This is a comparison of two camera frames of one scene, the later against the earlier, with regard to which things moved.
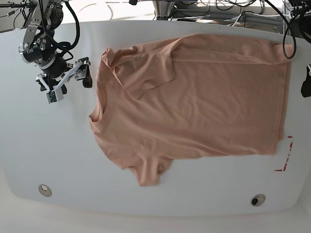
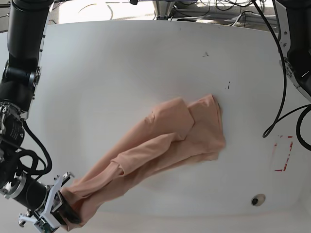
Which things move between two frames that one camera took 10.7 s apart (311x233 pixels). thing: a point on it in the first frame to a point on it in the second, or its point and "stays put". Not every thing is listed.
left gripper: (58, 74) to (61, 208)
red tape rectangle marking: (287, 156) stays put
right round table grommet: (257, 200) stays put
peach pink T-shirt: (195, 96) to (177, 133)
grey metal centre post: (162, 8) stays put
